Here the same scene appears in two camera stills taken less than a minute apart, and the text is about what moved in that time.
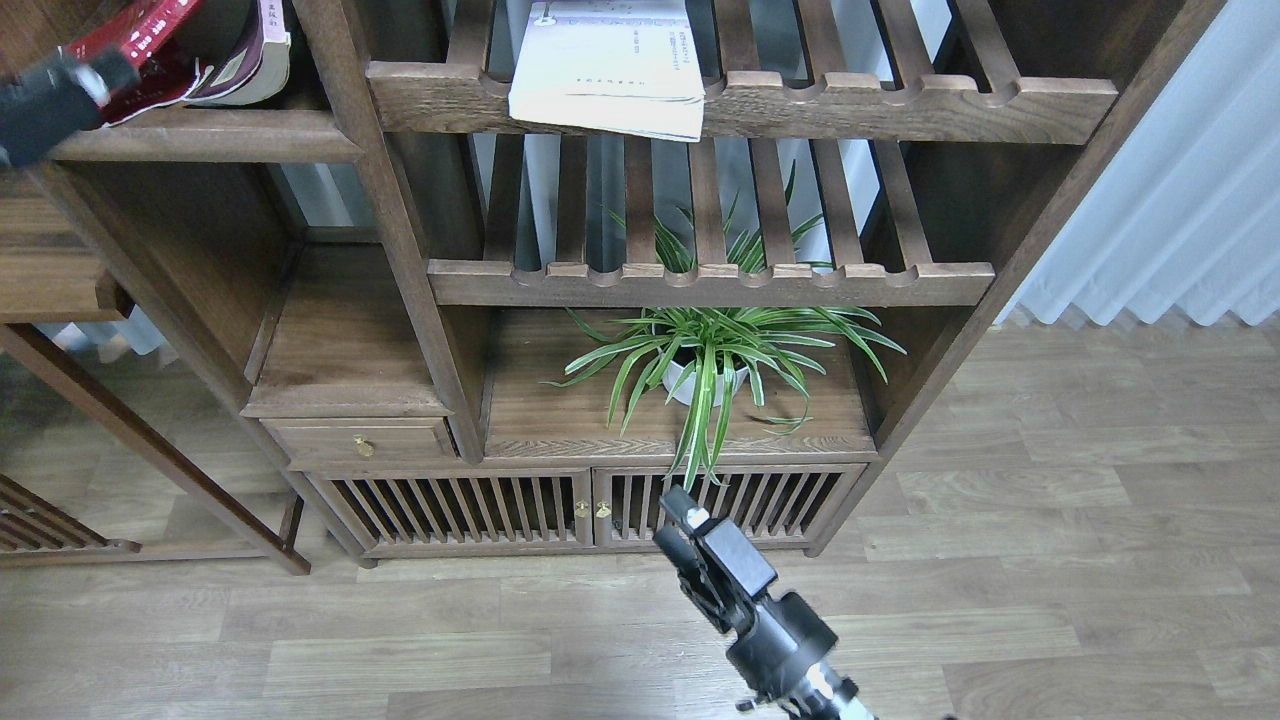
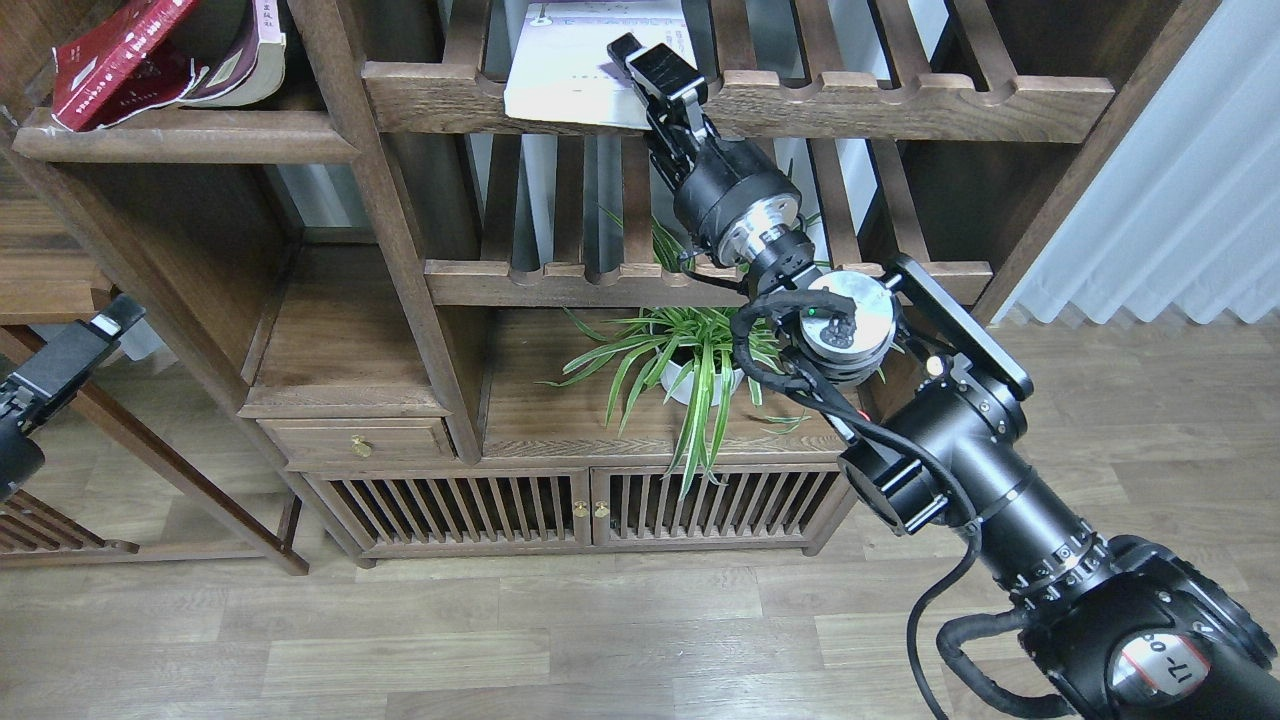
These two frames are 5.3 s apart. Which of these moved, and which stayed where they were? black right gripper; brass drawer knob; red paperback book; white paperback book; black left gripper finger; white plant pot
Moved: black left gripper finger; black right gripper
Stayed: white plant pot; brass drawer knob; red paperback book; white paperback book
